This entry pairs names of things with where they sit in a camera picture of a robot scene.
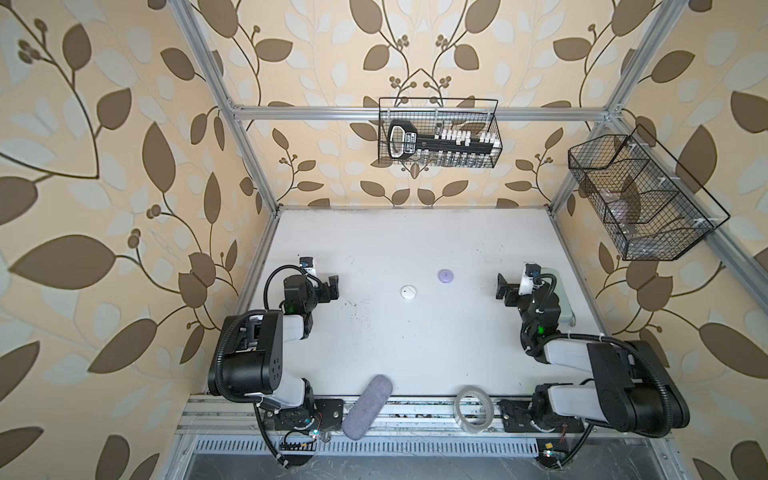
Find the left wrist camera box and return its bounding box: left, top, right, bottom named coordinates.
left=299, top=256, right=317, bottom=276

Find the black wire basket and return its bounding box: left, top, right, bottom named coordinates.
left=377, top=96, right=503, bottom=170
left=568, top=125, right=731, bottom=261

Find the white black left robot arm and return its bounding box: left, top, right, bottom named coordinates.
left=208, top=257, right=339, bottom=417

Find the white round earbud case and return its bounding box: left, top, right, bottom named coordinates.
left=400, top=285, right=417, bottom=301

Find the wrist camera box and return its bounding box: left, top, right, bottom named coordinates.
left=299, top=256, right=317, bottom=276
left=518, top=263, right=541, bottom=296

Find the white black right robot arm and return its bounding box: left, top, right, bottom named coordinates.
left=495, top=264, right=691, bottom=438

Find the black wire basket right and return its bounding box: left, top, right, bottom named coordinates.
left=568, top=125, right=731, bottom=261

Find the grey fabric glasses case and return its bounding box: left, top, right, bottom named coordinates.
left=342, top=375, right=393, bottom=441

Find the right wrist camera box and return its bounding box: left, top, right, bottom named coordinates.
left=518, top=263, right=541, bottom=296

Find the black wire basket back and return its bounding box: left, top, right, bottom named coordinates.
left=377, top=96, right=503, bottom=170

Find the green glasses case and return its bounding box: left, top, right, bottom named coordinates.
left=541, top=267, right=576, bottom=327

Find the clear tape roll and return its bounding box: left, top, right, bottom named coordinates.
left=453, top=386, right=495, bottom=434

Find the purple earbud charging case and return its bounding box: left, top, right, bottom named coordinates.
left=438, top=269, right=454, bottom=284

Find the black tool with white sockets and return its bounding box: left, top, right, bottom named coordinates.
left=384, top=120, right=502, bottom=162

